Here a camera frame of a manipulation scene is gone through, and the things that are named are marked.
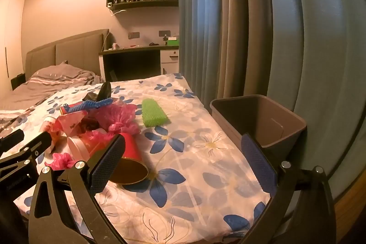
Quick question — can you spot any small pink plastic scrap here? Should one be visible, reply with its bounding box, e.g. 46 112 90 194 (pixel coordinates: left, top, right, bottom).
44 153 75 171

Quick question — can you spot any blue curtain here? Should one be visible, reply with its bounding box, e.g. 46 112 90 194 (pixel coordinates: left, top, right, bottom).
177 0 366 199

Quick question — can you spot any green foam net sleeve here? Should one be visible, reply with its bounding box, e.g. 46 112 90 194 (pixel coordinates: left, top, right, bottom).
141 98 171 128

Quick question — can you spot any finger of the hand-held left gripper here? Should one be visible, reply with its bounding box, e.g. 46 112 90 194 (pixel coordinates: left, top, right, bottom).
0 131 55 176
0 130 25 155

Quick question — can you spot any white printed paper cup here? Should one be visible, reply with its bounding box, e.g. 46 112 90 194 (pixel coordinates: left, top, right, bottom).
40 115 62 140
67 135 93 161

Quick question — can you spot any floral blue white blanket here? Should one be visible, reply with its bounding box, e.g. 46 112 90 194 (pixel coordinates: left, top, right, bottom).
13 72 272 244

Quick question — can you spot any brown plastic trash bin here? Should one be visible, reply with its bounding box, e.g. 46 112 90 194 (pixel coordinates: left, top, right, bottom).
210 94 308 173

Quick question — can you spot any pink printed paper cup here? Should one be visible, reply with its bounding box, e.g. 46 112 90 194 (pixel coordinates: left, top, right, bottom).
54 111 89 136

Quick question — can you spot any red paper cup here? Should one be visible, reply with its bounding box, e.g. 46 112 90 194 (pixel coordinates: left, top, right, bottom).
110 132 150 185

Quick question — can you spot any black plastic bag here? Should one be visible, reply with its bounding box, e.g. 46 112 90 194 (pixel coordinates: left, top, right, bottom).
84 82 113 103

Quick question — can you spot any blue foam net sleeve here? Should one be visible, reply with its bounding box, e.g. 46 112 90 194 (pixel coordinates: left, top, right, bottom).
63 98 114 114

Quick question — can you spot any grey curtain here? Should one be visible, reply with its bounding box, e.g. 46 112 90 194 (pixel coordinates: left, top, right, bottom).
219 0 305 113

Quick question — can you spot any black bedside unit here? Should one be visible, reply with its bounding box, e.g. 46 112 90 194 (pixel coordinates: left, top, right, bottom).
11 74 26 90

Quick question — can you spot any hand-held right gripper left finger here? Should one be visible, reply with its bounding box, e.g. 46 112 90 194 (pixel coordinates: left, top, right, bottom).
29 134 128 244

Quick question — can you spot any pink plastic bag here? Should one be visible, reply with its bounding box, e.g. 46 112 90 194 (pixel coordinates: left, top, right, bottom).
86 103 141 144

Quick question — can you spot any grey padded headboard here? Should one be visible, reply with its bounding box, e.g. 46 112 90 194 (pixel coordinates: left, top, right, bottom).
25 29 110 81

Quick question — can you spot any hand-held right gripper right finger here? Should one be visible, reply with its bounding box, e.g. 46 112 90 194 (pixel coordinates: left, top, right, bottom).
237 134 336 244

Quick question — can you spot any dark wooden desk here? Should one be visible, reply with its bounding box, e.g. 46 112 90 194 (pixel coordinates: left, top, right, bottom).
99 45 180 81

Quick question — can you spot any white drawer cabinet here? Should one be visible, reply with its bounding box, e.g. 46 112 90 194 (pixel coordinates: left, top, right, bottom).
160 49 180 76

